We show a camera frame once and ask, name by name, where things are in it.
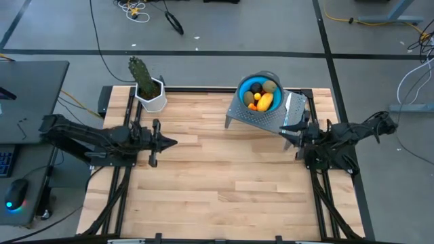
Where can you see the grey desk foot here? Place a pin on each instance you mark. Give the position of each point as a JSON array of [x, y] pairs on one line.
[[413, 107], [390, 19]]

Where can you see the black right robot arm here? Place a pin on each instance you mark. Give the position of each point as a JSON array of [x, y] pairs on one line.
[[356, 132]]

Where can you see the green cactus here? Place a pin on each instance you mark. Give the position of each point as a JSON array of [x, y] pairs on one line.
[[142, 76]]

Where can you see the black aluminium table frame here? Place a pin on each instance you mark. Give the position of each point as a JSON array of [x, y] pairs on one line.
[[203, 89]]

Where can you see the blue collapsible bowl grey rim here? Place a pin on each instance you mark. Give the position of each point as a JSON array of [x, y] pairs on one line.
[[242, 88]]

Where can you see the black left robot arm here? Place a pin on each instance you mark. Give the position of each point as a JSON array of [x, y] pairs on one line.
[[84, 132]]

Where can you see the brown kiwi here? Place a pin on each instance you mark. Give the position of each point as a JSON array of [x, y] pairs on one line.
[[248, 98], [270, 86]]

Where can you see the dark plum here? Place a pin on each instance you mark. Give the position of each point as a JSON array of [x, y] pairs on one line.
[[256, 88]]

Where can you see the black desk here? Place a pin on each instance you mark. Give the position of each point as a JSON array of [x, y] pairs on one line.
[[34, 101]]

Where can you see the grey perforated metal riser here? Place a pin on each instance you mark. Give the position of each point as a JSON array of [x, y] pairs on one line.
[[262, 119]]

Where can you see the yellow mango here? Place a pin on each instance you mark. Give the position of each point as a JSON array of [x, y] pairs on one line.
[[265, 102]]

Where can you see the black computer mouse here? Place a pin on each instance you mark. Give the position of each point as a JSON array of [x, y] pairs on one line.
[[16, 193]]

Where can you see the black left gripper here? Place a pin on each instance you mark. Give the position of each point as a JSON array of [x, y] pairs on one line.
[[146, 139]]

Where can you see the black keyboard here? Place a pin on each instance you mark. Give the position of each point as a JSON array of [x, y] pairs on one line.
[[5, 162]]

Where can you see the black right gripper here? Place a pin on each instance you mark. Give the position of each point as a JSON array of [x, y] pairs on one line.
[[313, 137]]

